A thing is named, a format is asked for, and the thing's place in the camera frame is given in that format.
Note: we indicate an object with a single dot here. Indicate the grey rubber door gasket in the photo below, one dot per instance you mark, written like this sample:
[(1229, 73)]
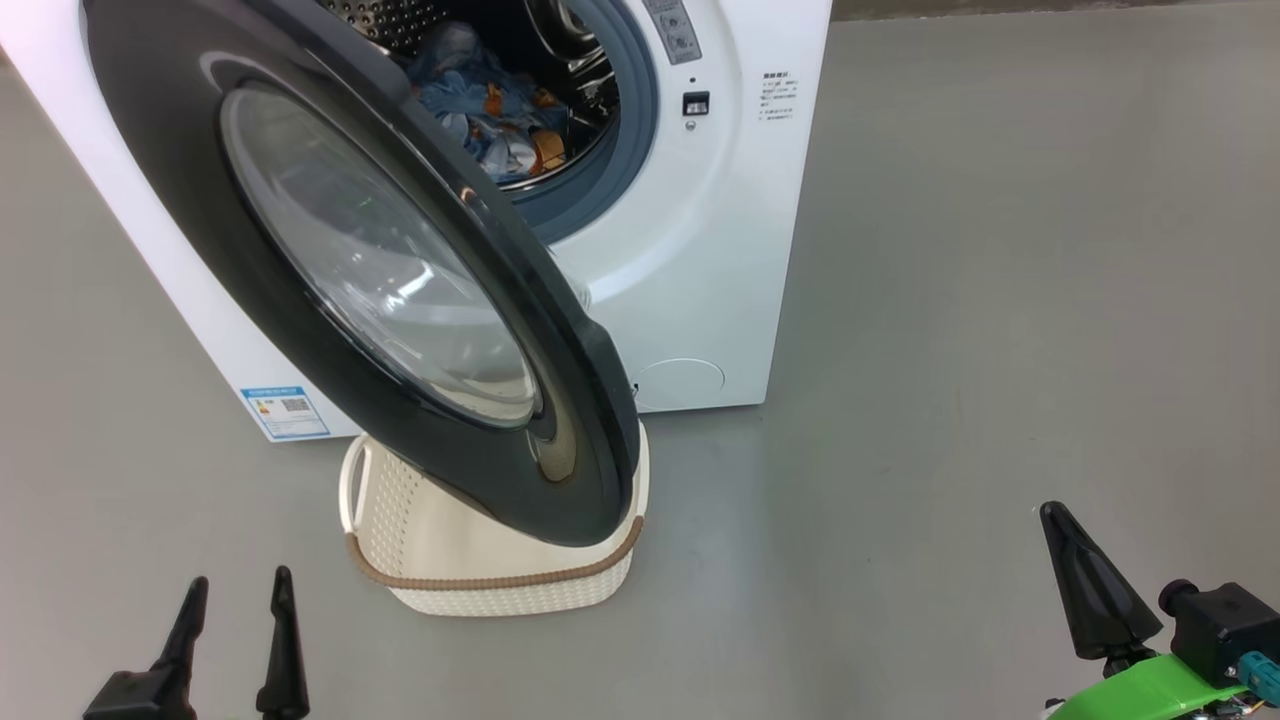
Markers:
[(625, 130)]

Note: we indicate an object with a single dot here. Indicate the round white filter cover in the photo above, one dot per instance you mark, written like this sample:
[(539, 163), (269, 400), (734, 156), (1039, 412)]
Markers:
[(680, 385)]

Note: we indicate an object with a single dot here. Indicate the dark grey glass washer door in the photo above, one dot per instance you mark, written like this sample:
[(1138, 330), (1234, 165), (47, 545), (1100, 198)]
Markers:
[(330, 400)]

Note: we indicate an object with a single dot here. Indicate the black door latch socket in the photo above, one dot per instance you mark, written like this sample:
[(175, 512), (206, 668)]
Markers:
[(696, 104)]

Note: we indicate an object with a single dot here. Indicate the perforated steel washer drum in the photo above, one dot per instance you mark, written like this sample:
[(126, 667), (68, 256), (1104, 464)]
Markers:
[(400, 20)]

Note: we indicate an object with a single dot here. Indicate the white front-load washing machine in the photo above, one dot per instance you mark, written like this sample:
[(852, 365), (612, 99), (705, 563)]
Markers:
[(700, 250)]

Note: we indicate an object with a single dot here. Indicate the blue white energy label sticker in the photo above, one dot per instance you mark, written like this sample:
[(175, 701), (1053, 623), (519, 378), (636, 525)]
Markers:
[(285, 412)]

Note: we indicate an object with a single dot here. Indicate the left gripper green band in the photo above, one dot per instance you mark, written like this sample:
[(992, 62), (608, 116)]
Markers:
[(135, 698)]

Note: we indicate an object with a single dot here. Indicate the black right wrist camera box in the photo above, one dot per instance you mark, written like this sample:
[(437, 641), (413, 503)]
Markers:
[(1220, 630)]

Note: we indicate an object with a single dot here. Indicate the grey warning label sticker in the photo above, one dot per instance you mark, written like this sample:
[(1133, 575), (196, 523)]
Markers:
[(672, 30)]

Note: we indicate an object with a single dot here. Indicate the cream perforated laundry basket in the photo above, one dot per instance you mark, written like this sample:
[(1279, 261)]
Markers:
[(450, 570)]

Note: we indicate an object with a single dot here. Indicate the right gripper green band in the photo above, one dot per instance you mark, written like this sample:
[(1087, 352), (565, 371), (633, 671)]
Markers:
[(1140, 695)]

